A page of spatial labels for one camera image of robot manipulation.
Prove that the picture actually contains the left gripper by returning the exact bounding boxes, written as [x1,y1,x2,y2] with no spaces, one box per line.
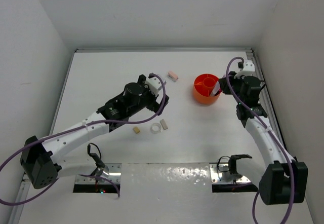
[127,74,167,116]

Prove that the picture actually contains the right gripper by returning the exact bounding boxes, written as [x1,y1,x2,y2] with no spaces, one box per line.
[218,71,245,104]

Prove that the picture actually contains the light pink highlighter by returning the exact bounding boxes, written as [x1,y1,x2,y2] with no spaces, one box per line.
[210,81,220,97]

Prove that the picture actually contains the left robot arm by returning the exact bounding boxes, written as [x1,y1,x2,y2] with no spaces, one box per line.
[20,73,169,189]

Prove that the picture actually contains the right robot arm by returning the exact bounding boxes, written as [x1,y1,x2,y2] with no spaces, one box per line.
[219,72,308,205]

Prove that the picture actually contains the orange round divided container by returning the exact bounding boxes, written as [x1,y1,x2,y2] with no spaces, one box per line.
[192,73,221,105]

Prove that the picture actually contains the pink mini stapler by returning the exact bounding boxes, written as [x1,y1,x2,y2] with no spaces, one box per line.
[167,71,179,82]

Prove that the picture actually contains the grey rectangular eraser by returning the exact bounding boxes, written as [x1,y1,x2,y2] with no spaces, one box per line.
[160,119,168,130]

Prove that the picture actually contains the clear tape roll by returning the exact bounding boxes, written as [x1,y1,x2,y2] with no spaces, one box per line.
[150,123,162,134]

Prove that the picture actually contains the yellow eraser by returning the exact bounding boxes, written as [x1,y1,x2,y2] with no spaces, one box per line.
[133,126,140,134]

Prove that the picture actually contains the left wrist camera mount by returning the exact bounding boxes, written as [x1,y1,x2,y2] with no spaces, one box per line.
[145,73,167,93]

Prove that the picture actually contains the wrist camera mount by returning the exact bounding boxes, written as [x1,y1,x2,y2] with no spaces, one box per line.
[145,73,167,93]
[234,60,255,79]

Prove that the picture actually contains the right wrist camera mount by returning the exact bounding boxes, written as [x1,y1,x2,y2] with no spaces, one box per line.
[234,60,255,79]

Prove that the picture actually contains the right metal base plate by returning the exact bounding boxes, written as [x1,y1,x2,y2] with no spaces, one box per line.
[210,162,252,185]

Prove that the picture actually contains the metal base plate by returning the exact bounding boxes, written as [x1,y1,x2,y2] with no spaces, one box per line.
[74,164,122,185]
[210,162,252,185]

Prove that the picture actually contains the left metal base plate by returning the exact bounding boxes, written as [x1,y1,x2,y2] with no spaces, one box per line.
[74,164,122,185]

